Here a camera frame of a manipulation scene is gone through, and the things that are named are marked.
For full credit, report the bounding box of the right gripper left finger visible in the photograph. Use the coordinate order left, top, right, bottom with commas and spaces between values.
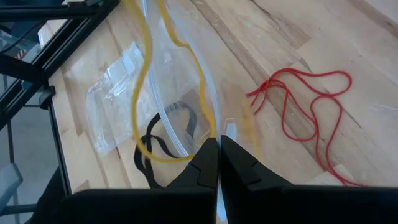
167, 137, 220, 191

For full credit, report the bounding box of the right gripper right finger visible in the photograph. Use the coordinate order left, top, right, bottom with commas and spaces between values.
220, 135, 293, 191

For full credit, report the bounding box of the yellow rubber band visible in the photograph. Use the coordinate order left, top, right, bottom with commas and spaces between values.
155, 0, 218, 139
241, 90, 261, 159
123, 0, 195, 164

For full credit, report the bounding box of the red rubber band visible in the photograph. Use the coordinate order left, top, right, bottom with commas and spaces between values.
310, 93, 365, 187
245, 67, 354, 142

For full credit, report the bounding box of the wide black rubber band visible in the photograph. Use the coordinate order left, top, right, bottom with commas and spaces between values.
133, 101, 199, 189

